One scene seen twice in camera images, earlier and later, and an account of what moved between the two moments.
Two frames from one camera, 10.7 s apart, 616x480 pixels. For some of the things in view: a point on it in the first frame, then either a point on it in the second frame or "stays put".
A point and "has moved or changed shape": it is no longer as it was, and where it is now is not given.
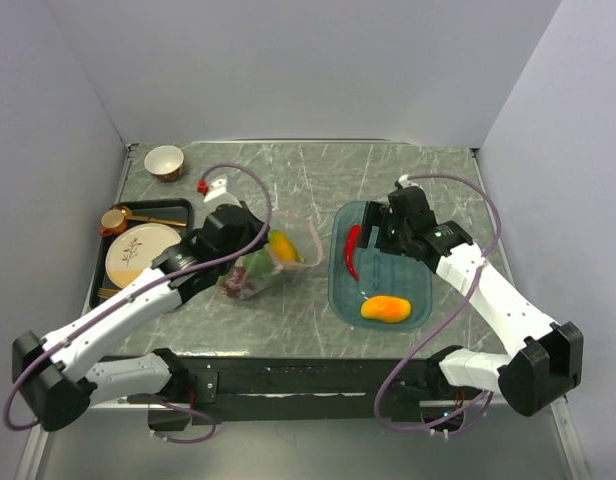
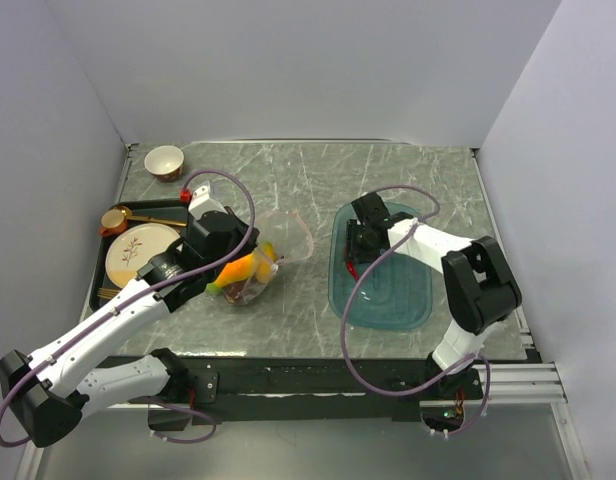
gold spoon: [128, 213] stays put
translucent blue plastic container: [380, 272] stays put
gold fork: [107, 293] stays put
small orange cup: [113, 222] stays put
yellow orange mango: [386, 309] → [265, 262]
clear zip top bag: [294, 242] has moved or changed shape
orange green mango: [283, 248] → [232, 271]
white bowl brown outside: [165, 162] stays put
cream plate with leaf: [133, 250] stays put
